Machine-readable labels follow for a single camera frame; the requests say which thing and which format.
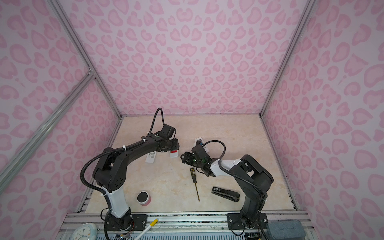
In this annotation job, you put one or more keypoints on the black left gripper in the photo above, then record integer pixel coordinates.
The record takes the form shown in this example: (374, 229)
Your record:
(176, 145)

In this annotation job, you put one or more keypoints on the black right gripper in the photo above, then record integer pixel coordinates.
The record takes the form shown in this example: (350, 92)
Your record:
(186, 154)

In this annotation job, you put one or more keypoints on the aluminium frame strut right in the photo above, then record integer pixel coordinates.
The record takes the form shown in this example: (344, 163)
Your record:
(295, 39)

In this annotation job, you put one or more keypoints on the aluminium rail base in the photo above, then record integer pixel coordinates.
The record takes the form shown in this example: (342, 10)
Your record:
(170, 226)

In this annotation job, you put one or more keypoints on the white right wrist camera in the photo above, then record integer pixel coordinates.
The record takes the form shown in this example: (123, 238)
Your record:
(204, 147)

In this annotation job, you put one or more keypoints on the black stapler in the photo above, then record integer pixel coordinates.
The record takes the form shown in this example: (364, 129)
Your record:
(226, 194)

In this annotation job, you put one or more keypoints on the aluminium frame strut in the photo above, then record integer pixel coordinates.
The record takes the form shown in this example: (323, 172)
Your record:
(295, 39)
(20, 159)

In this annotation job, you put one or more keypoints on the white remote control right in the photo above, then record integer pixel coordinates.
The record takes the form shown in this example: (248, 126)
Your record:
(199, 141)

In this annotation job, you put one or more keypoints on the aluminium frame strut left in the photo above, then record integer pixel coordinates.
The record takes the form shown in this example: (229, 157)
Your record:
(20, 159)

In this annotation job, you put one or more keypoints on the white remote control left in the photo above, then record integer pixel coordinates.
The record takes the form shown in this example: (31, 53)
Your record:
(150, 159)

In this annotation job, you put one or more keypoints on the red and white remote control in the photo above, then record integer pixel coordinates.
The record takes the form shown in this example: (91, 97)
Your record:
(174, 154)

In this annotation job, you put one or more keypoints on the white analog clock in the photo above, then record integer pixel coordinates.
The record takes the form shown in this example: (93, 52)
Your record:
(87, 231)

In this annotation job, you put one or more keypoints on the pink black tape roll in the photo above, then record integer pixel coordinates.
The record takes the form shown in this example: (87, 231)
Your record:
(144, 198)

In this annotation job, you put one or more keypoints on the yellow capped white marker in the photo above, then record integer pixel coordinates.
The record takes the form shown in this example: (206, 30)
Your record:
(146, 229)

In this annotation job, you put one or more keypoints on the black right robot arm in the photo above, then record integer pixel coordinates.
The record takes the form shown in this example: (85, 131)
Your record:
(253, 179)

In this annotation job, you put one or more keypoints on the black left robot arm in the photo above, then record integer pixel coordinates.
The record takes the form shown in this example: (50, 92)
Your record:
(107, 173)

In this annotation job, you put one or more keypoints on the grey cloth pad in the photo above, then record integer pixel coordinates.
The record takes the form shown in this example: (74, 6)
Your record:
(286, 230)

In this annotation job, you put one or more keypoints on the black yellow handled screwdriver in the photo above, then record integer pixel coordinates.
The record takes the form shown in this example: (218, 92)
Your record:
(194, 178)

